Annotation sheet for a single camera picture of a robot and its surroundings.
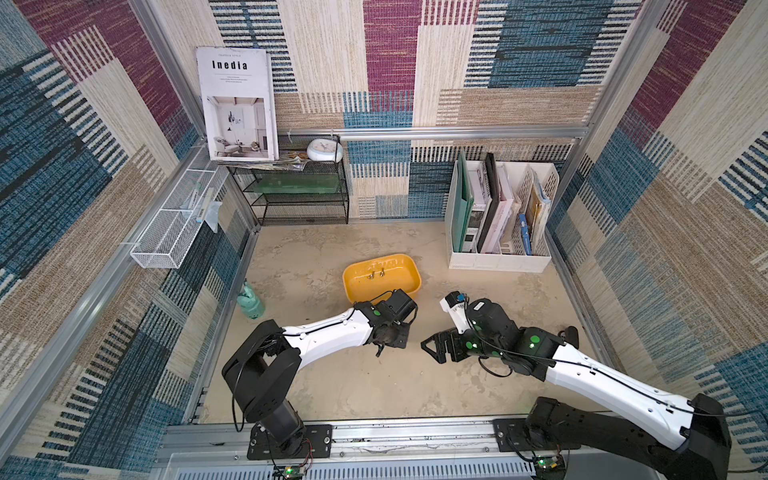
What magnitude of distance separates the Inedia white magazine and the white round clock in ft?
0.37

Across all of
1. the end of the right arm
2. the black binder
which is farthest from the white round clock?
the end of the right arm

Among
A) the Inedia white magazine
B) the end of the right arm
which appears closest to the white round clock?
the Inedia white magazine

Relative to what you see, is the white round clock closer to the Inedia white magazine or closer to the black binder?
the Inedia white magazine

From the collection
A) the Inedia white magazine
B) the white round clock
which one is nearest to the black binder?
the white round clock

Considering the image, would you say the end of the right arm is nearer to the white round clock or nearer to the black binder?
the black binder

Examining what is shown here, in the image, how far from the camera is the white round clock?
2.92 ft

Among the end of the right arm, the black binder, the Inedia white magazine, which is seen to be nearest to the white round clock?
the Inedia white magazine

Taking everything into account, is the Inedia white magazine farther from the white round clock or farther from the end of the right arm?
the end of the right arm

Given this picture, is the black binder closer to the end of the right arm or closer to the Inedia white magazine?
the end of the right arm

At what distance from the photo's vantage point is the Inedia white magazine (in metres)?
0.76
